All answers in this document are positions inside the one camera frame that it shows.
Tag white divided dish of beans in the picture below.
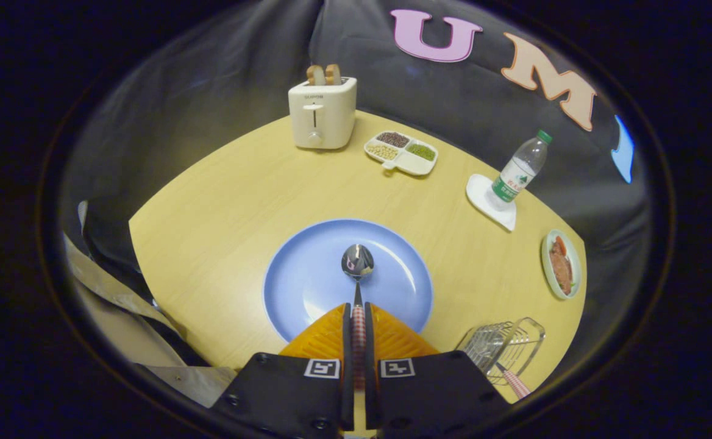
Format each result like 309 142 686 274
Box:
363 130 439 177

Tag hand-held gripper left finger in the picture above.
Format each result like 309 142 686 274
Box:
210 303 354 439

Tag fork with red checked handle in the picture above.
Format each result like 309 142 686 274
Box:
475 332 532 400

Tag blue round plate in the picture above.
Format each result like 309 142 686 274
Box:
263 219 434 343

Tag grilled meat slices with garnish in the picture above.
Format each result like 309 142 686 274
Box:
549 237 574 296

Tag clear water bottle green cap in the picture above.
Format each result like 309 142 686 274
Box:
491 129 553 211

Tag white toaster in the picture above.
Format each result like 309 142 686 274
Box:
288 76 358 151

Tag pale green plate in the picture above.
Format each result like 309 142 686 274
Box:
541 229 583 301

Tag white square coaster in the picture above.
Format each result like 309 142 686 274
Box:
466 174 518 232

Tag clear tray with metal strainer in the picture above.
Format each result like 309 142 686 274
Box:
455 317 546 386

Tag spoon with red checked handle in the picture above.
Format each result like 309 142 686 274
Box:
341 244 375 391

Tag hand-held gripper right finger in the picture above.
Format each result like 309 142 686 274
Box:
365 302 512 439

